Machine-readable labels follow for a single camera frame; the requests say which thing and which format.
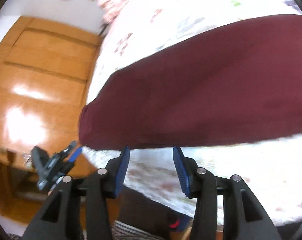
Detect wooden wardrobe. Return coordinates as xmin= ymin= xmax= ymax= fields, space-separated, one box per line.
xmin=0 ymin=15 xmax=109 ymax=225

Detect maroon pants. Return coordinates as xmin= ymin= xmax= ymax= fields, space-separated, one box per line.
xmin=79 ymin=15 xmax=302 ymax=150

